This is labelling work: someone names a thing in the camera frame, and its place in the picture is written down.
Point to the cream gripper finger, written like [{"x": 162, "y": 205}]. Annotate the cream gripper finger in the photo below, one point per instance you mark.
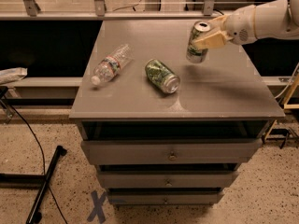
[
  {"x": 212, "y": 40},
  {"x": 219, "y": 20}
]

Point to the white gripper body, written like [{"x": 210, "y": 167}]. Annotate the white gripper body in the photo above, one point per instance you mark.
[{"x": 239, "y": 26}]

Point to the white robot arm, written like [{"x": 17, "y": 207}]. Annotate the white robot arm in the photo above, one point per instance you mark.
[{"x": 278, "y": 19}]

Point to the green soda can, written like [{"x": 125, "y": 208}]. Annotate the green soda can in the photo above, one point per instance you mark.
[{"x": 162, "y": 76}]

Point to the yellow wooden stand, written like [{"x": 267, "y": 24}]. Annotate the yellow wooden stand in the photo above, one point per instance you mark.
[{"x": 286, "y": 133}]

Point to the grey drawer cabinet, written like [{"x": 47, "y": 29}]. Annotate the grey drawer cabinet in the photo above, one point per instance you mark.
[{"x": 222, "y": 98}]

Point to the top grey drawer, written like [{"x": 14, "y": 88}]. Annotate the top grey drawer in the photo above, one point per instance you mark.
[{"x": 136, "y": 152}]

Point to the grey drawer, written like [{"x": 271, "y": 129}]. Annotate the grey drawer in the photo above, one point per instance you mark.
[
  {"x": 164, "y": 198},
  {"x": 136, "y": 152},
  {"x": 165, "y": 180}
]

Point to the clear plastic water bottle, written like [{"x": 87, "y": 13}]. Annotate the clear plastic water bottle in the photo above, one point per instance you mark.
[{"x": 112, "y": 64}]

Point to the middle grey drawer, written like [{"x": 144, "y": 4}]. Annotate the middle grey drawer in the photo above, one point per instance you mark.
[{"x": 165, "y": 180}]

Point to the bottom grey drawer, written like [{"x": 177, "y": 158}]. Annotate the bottom grey drawer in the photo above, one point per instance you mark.
[{"x": 164, "y": 198}]

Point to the silver foil bag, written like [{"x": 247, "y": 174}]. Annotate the silver foil bag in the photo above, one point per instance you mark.
[{"x": 12, "y": 75}]

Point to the black metal floor stand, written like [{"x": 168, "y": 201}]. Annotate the black metal floor stand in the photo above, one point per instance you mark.
[{"x": 39, "y": 182}]

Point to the grey metal rail frame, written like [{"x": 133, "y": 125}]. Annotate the grey metal rail frame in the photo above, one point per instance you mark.
[{"x": 107, "y": 9}]

